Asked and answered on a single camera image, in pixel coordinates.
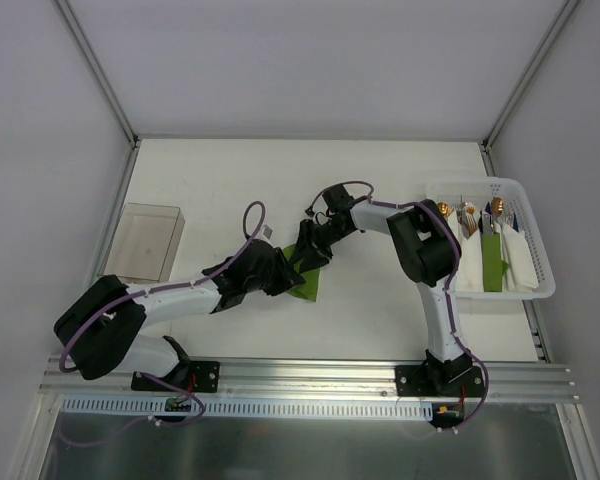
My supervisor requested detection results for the white rolled napkin right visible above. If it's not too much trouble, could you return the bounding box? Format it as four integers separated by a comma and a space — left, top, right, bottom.
501, 224, 539, 292

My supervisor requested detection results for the copper spoon in basket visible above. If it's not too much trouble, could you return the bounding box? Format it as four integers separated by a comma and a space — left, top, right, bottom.
490, 197, 504, 221
437, 202, 455, 220

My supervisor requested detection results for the green paper napkin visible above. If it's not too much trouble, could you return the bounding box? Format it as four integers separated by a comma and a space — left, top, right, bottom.
283, 245, 321, 303

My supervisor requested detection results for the aluminium rail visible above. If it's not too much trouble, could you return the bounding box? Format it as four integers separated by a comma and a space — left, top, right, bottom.
39, 357, 581, 404

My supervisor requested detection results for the clear plastic utensil box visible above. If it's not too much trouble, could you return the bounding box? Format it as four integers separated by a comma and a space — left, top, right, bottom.
99, 203, 185, 284

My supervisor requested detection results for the white plastic basket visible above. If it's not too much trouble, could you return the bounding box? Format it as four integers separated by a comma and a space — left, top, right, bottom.
426, 177, 555, 300

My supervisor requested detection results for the white slotted cable duct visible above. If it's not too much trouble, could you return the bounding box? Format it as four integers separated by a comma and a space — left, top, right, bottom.
61, 395, 433, 422

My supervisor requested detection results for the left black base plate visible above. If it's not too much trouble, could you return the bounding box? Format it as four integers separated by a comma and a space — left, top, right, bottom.
131, 360, 220, 393

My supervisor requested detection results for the green rolled napkin in basket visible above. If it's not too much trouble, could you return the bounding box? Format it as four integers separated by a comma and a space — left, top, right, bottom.
481, 233, 509, 293

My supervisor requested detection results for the copper spoon left in basket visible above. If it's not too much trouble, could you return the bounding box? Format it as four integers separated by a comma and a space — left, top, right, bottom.
437, 202, 455, 220

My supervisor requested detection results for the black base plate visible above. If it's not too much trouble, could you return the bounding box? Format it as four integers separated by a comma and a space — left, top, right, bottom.
394, 363, 486, 398
131, 360, 220, 393

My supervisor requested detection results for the white rolled napkin middle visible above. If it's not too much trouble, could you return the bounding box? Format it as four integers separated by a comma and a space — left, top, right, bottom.
458, 203, 484, 293

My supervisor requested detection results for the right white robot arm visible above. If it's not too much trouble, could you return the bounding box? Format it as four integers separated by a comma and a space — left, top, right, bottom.
290, 182, 473, 396

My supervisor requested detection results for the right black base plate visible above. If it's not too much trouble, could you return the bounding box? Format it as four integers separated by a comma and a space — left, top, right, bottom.
394, 363, 486, 398

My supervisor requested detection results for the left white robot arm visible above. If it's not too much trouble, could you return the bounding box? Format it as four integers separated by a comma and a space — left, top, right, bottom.
54, 240, 305, 390

